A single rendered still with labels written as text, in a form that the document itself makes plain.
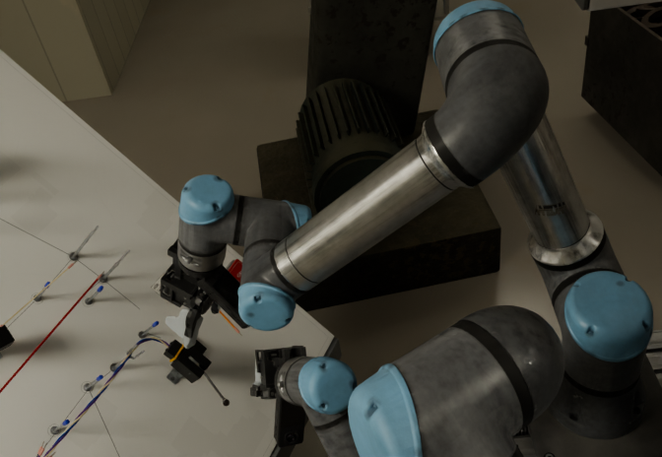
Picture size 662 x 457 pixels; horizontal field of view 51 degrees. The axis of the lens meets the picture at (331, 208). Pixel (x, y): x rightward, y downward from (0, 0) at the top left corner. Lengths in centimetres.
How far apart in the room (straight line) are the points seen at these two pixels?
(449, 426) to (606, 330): 45
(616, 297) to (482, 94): 41
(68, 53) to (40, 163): 322
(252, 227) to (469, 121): 38
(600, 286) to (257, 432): 79
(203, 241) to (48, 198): 55
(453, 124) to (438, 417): 32
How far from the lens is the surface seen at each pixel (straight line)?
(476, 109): 78
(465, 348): 66
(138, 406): 144
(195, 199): 100
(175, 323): 124
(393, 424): 62
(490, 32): 86
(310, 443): 183
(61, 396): 140
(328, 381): 99
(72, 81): 485
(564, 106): 402
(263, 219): 101
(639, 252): 318
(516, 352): 67
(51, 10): 465
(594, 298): 106
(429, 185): 81
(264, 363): 118
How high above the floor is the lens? 217
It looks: 40 degrees down
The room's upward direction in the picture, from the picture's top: 10 degrees counter-clockwise
